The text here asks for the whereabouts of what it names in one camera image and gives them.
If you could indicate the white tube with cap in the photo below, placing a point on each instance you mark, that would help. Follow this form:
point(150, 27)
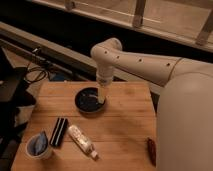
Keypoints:
point(83, 142)

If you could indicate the blue packet in cup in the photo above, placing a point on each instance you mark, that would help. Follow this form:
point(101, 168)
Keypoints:
point(41, 143)

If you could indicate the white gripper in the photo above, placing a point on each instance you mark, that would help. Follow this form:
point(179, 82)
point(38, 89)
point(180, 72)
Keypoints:
point(102, 90)

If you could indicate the black striped box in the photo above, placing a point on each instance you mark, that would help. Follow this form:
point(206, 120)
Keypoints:
point(58, 132)

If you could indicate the white cup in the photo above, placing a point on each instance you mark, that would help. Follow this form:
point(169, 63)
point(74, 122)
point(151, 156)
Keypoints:
point(30, 149)

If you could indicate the black chair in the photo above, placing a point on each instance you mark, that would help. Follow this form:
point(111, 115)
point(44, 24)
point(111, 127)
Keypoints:
point(13, 95)

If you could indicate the dark ceramic bowl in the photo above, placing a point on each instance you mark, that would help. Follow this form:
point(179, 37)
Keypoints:
point(86, 100)

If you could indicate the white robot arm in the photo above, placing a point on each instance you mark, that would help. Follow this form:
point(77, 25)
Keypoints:
point(184, 123)

